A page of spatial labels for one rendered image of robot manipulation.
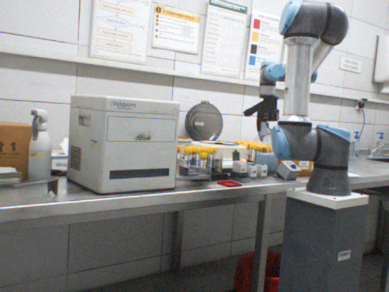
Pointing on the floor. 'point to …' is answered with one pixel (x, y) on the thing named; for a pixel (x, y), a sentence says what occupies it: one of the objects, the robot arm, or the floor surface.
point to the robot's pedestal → (321, 247)
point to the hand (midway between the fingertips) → (260, 138)
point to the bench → (220, 277)
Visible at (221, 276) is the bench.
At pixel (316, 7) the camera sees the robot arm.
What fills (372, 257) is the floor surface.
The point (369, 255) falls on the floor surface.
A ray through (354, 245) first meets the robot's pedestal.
